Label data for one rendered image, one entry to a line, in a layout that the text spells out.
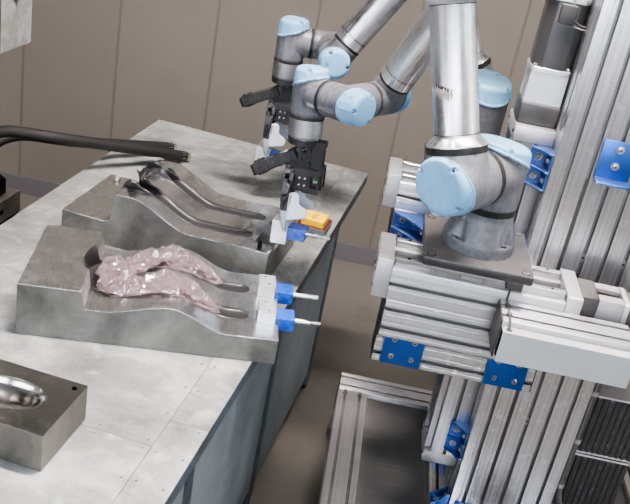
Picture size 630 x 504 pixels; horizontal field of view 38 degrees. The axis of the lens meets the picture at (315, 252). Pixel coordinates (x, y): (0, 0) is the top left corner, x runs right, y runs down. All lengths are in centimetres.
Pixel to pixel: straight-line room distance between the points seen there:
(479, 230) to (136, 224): 78
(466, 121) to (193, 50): 232
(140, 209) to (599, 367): 104
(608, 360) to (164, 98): 257
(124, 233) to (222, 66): 184
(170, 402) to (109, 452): 18
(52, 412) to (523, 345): 89
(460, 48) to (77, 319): 87
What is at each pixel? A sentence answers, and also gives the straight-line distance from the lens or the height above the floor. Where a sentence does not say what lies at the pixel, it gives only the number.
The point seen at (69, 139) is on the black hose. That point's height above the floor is 91.
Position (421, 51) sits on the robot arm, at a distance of 192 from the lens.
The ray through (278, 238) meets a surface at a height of 91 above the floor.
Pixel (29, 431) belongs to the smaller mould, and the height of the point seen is 87.
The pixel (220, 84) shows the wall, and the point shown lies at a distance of 392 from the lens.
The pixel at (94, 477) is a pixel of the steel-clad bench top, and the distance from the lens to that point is 153.
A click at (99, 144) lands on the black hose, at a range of 253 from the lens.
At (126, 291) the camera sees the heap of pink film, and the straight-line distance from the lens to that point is 184.
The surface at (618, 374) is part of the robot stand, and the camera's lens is 191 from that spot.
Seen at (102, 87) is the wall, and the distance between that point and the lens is 406.
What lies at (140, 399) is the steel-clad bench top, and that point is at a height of 80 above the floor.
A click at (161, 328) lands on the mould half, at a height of 85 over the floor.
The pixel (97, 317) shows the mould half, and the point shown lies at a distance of 180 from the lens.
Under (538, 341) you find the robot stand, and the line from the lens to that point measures 185.
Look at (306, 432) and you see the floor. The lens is 300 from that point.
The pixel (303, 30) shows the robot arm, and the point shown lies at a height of 128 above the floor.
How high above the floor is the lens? 180
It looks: 26 degrees down
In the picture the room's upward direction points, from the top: 11 degrees clockwise
